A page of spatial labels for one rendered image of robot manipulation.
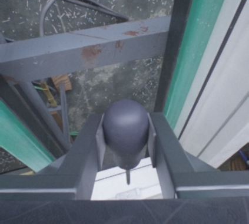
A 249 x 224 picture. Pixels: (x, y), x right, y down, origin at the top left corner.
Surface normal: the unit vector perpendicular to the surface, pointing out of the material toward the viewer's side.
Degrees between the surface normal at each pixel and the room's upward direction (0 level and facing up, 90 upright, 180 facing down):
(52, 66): 0
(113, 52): 0
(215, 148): 90
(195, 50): 0
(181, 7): 90
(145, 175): 90
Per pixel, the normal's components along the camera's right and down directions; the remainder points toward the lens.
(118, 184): -0.03, -0.61
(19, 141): 0.27, 0.76
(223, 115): -0.96, 0.23
